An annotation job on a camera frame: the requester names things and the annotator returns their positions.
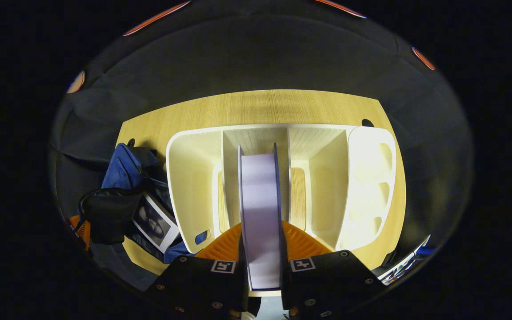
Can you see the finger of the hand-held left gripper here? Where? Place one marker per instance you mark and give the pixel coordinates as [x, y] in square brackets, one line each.
[82, 229]

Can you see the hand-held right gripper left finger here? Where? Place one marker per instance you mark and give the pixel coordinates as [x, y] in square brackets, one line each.
[211, 289]

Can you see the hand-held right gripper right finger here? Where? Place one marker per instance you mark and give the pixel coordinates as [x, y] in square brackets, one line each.
[322, 284]

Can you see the white portrait cover book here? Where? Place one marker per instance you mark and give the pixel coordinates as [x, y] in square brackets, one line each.
[154, 222]

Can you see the blue schoolbag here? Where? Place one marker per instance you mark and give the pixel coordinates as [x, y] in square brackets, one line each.
[122, 169]

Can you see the blue cover book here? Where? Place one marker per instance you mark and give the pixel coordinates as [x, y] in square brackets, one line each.
[260, 213]

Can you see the white bookshelf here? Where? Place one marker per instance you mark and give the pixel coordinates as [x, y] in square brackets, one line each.
[194, 178]

